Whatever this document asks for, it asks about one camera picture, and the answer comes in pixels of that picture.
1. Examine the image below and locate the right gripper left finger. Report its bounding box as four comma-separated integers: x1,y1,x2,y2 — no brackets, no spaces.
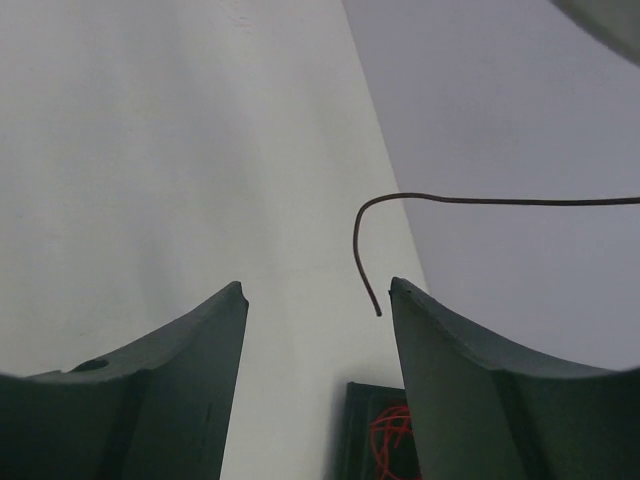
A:
1,281,249,479

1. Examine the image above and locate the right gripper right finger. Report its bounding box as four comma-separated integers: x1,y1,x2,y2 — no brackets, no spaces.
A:
389,278,639,479

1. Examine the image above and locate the thin brown wire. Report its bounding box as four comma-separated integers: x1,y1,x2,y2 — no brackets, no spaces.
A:
353,192,640,318

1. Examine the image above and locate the grey plastic spool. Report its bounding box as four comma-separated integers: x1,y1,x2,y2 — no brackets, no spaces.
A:
551,0,640,66

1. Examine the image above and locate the black three-compartment bin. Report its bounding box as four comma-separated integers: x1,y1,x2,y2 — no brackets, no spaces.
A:
332,382,422,480

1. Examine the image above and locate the red wires left compartment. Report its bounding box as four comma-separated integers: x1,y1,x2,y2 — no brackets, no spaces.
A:
368,404,421,480

